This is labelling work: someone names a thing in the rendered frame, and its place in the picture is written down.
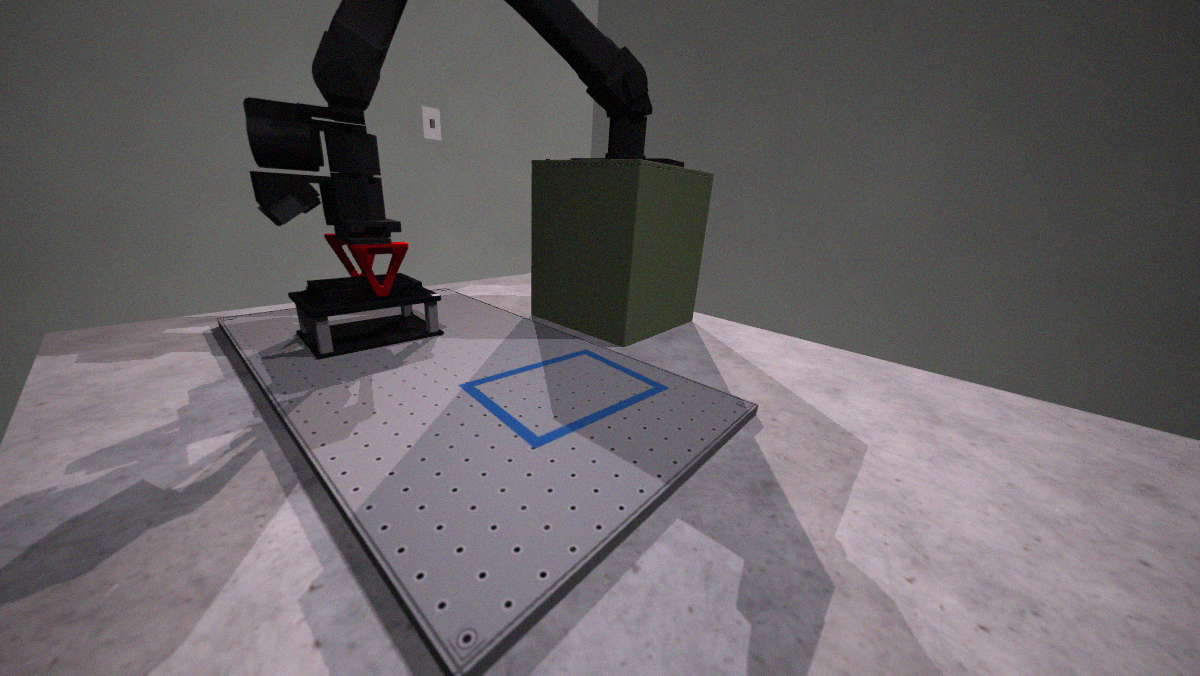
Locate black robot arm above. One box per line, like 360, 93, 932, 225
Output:
244, 0, 684, 226

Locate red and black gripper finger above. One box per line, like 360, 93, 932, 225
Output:
324, 234, 376, 277
347, 243, 408, 297

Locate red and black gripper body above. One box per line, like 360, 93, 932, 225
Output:
325, 177, 402, 245

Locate blue tape outline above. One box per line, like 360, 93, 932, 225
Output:
460, 349, 668, 449

